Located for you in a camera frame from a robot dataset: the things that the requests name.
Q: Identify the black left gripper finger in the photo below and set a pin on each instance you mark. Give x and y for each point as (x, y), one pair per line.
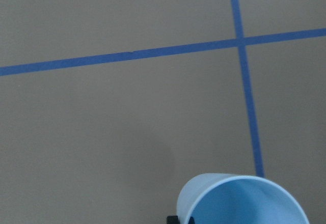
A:
(173, 219)

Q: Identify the light blue cup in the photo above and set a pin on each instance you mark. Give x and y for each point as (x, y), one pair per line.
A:
(229, 198)

